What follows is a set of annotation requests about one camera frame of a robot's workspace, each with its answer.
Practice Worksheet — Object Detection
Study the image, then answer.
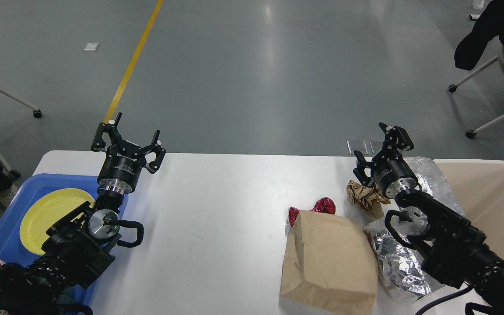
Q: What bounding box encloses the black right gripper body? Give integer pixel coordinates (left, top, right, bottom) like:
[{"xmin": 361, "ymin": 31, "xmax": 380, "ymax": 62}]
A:
[{"xmin": 371, "ymin": 159, "xmax": 419, "ymax": 200}]

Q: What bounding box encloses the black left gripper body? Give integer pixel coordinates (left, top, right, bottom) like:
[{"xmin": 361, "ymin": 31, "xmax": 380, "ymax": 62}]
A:
[{"xmin": 97, "ymin": 146, "xmax": 147, "ymax": 194}]

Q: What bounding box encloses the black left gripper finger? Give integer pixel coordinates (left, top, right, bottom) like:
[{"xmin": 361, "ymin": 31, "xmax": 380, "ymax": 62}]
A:
[
  {"xmin": 140, "ymin": 129, "xmax": 166, "ymax": 174},
  {"xmin": 91, "ymin": 112, "xmax": 126, "ymax": 154}
]

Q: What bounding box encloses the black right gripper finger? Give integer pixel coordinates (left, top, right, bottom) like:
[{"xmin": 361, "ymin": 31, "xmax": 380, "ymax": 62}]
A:
[
  {"xmin": 378, "ymin": 122, "xmax": 414, "ymax": 161},
  {"xmin": 353, "ymin": 150, "xmax": 377, "ymax": 188}
]

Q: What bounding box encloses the brown paper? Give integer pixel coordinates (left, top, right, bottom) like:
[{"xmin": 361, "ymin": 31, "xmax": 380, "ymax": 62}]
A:
[{"xmin": 346, "ymin": 180, "xmax": 391, "ymax": 219}]

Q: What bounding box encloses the clear plastic bag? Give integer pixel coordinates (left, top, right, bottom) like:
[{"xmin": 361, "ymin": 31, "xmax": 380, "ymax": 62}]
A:
[{"xmin": 405, "ymin": 156, "xmax": 465, "ymax": 217}]

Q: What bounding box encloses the yellow plastic plate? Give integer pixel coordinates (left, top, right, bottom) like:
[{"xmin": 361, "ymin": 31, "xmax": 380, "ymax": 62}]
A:
[{"xmin": 19, "ymin": 188, "xmax": 95, "ymax": 256}]

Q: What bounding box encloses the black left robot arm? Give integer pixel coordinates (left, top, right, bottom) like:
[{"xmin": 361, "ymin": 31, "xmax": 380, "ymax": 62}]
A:
[{"xmin": 0, "ymin": 113, "xmax": 166, "ymax": 315}]

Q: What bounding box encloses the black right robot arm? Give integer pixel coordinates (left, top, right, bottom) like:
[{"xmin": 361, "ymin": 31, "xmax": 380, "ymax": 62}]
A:
[{"xmin": 353, "ymin": 123, "xmax": 504, "ymax": 315}]

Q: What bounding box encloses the metal floor plate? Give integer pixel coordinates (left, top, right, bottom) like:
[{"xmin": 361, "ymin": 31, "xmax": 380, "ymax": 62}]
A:
[{"xmin": 346, "ymin": 140, "xmax": 383, "ymax": 156}]

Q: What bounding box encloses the red foil wrapper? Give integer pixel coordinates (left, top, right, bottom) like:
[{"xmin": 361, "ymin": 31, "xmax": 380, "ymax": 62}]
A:
[{"xmin": 288, "ymin": 197, "xmax": 336, "ymax": 227}]

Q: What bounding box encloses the crumpled aluminium foil sheet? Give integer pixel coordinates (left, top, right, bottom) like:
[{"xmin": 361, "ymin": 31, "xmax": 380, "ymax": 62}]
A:
[{"xmin": 363, "ymin": 218, "xmax": 444, "ymax": 303}]

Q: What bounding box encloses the brown paper bag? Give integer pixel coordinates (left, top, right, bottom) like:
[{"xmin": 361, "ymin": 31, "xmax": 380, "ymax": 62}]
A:
[{"xmin": 280, "ymin": 210, "xmax": 378, "ymax": 315}]

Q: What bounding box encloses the beige plastic bin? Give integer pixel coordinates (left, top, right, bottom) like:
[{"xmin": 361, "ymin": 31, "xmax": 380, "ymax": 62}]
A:
[{"xmin": 435, "ymin": 159, "xmax": 504, "ymax": 259}]

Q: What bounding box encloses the white chair with black coat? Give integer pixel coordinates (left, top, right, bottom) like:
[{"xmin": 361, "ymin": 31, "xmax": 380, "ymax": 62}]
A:
[{"xmin": 448, "ymin": 0, "xmax": 504, "ymax": 140}]

